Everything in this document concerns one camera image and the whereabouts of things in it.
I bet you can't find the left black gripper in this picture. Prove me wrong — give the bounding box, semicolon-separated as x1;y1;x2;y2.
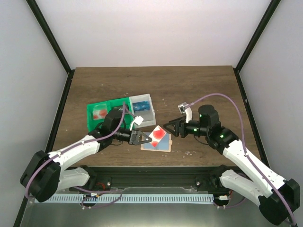
112;127;152;145

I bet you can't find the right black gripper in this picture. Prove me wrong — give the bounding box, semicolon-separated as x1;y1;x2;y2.
164;116;209;138

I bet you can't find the red white card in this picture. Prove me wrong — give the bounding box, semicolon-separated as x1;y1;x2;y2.
149;125;167;147
92;108;107;121

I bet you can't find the beige card holder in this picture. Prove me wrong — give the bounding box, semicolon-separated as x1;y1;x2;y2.
141;133;172;152

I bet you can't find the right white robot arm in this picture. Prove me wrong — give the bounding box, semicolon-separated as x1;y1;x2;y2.
163;104;300;226

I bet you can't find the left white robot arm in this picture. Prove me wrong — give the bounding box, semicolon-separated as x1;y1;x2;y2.
20;109;152;202

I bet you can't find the blue vip card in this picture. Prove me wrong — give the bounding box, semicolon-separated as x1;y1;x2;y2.
133;101;150;112

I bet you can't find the black vip card in bin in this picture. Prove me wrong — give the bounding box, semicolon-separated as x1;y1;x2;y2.
113;106;127;114

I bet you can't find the white plastic bin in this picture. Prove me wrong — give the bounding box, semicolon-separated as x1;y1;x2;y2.
129;94;156;128

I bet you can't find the light blue slotted strip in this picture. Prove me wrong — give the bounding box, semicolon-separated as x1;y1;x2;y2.
46;194;214;205

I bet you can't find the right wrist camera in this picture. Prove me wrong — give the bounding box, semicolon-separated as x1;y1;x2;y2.
178;102;193;123

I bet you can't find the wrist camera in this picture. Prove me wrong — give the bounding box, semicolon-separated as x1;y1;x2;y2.
129;116;143;130
178;102;193;123

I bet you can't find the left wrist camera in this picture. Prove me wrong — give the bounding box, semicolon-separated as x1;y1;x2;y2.
129;116;143;130

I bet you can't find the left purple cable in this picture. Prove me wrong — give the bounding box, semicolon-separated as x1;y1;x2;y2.
24;102;138;210

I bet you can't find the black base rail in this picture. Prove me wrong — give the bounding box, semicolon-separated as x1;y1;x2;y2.
59;165;237;192

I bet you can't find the right black frame post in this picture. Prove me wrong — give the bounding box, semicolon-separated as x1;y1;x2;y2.
236;0;282;70

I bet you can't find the black frame post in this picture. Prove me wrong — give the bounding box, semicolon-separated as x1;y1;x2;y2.
236;0;282;70
25;0;72;73

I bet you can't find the left black frame post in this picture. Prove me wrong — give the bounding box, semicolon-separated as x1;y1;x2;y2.
25;0;72;73

